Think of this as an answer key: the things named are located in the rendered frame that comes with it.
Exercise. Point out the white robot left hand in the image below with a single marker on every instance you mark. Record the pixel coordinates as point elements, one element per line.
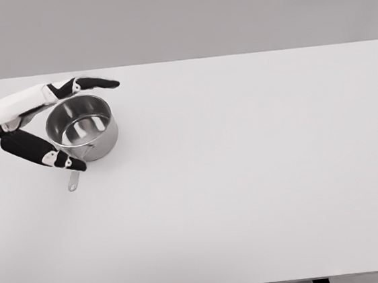
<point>19,105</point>

